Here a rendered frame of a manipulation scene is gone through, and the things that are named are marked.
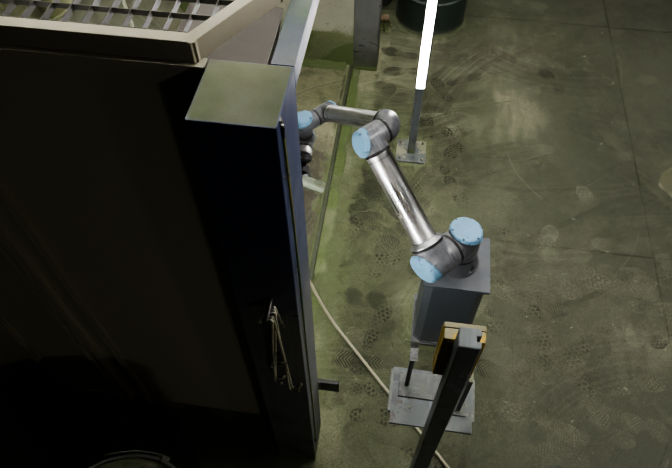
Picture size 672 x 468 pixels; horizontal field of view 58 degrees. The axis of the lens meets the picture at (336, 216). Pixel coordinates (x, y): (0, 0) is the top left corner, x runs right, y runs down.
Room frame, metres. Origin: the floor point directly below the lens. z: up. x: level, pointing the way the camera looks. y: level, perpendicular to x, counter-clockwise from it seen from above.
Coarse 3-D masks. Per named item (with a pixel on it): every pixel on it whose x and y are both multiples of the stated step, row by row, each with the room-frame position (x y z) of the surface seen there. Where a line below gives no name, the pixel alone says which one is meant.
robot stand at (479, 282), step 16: (480, 256) 1.57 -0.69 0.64; (480, 272) 1.48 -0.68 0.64; (432, 288) 1.42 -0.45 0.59; (448, 288) 1.40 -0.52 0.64; (464, 288) 1.40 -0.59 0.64; (480, 288) 1.39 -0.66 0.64; (416, 304) 1.63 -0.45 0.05; (432, 304) 1.42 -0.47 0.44; (448, 304) 1.41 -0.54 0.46; (464, 304) 1.40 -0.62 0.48; (416, 320) 1.48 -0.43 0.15; (432, 320) 1.42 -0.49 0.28; (448, 320) 1.40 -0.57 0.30; (464, 320) 1.39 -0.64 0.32; (416, 336) 1.44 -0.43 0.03; (432, 336) 1.41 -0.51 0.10
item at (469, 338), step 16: (464, 336) 0.69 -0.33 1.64; (480, 336) 0.69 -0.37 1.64; (464, 352) 0.66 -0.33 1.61; (448, 368) 0.68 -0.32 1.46; (464, 368) 0.65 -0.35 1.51; (448, 384) 0.66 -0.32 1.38; (464, 384) 0.65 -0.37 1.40; (448, 400) 0.65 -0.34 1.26; (432, 416) 0.66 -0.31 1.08; (448, 416) 0.65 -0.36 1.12; (432, 432) 0.66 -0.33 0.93; (416, 448) 0.71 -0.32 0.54; (432, 448) 0.65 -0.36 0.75; (416, 464) 0.66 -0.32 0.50
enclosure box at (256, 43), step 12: (204, 12) 2.02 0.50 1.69; (276, 12) 2.09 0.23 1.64; (180, 24) 1.92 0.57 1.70; (192, 24) 1.93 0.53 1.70; (252, 24) 1.99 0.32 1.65; (264, 24) 2.00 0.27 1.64; (276, 24) 2.01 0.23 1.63; (240, 36) 1.91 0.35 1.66; (252, 36) 1.92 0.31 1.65; (264, 36) 1.93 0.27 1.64; (276, 36) 2.13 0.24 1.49; (228, 48) 1.83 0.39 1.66; (240, 48) 1.84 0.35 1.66; (252, 48) 1.85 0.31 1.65; (264, 48) 1.86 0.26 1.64; (228, 60) 1.77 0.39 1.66; (240, 60) 1.78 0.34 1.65; (252, 60) 1.79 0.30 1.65; (264, 60) 1.80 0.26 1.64
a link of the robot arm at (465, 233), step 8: (456, 224) 1.57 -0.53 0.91; (464, 224) 1.57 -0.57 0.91; (472, 224) 1.57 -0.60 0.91; (448, 232) 1.55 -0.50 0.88; (456, 232) 1.52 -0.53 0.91; (464, 232) 1.52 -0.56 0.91; (472, 232) 1.52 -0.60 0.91; (480, 232) 1.52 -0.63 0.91; (456, 240) 1.49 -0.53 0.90; (464, 240) 1.48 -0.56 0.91; (472, 240) 1.48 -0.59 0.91; (480, 240) 1.50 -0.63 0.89; (464, 248) 1.46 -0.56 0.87; (472, 248) 1.47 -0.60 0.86; (464, 256) 1.44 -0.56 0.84; (472, 256) 1.48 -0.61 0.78
